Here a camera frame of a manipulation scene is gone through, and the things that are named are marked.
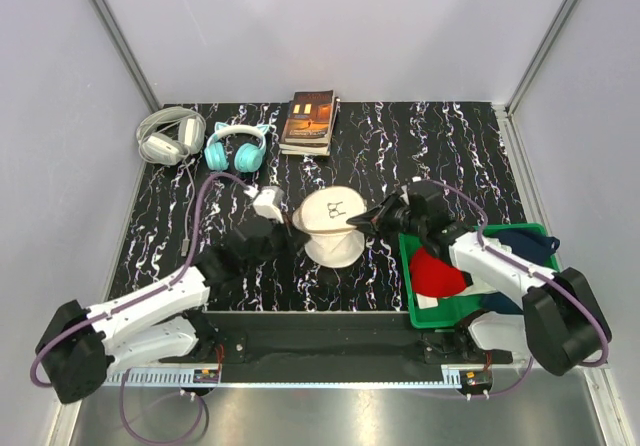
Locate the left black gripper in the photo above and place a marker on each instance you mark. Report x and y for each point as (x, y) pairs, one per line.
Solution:
(293, 238)

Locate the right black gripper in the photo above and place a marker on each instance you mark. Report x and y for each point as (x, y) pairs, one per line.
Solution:
(377, 218)

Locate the white mesh laundry bag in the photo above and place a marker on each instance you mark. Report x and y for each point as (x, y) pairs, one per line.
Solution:
(323, 215)

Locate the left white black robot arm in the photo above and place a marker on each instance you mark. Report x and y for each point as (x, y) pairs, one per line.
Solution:
(83, 346)

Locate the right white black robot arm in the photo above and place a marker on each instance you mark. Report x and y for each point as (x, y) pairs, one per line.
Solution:
(561, 324)

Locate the red garment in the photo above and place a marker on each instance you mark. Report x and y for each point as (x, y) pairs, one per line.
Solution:
(431, 277)

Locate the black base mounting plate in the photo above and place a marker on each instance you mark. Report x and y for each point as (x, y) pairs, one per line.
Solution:
(331, 348)

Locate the dark cover book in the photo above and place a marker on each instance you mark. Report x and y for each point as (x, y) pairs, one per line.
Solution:
(309, 118)

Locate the green plastic bin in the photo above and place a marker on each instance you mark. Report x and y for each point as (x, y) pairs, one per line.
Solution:
(432, 313)

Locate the navy blue garment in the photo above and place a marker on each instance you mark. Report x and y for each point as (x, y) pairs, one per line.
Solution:
(532, 246)

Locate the white grey headphones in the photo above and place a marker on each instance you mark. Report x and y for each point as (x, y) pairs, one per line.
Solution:
(170, 135)

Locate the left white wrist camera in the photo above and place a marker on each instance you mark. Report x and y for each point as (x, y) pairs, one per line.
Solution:
(266, 202)

